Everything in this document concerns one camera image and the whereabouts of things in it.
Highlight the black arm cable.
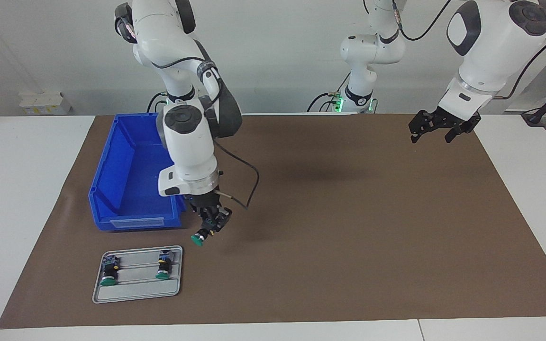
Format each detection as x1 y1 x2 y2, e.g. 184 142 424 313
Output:
150 40 260 210
393 0 546 100

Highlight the brown table mat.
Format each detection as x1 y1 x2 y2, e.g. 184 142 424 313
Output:
0 113 546 330

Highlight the white cardboard box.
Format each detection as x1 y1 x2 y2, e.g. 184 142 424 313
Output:
18 91 72 116

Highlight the green push button switch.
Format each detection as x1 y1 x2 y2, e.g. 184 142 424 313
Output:
155 250 175 280
191 215 221 247
100 255 121 287

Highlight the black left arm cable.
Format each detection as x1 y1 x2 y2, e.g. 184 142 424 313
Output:
393 0 546 100

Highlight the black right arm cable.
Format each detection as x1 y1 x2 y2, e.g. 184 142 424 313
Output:
150 40 260 210

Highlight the grey plastic tray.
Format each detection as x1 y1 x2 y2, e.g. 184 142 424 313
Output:
92 245 183 304

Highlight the blue plastic storage bin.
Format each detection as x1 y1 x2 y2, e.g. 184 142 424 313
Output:
88 113 189 232

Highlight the black base cable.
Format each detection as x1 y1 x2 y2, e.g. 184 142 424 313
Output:
148 91 168 113
306 71 352 113

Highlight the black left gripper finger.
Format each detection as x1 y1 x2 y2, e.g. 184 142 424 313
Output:
409 111 437 144
445 116 481 144

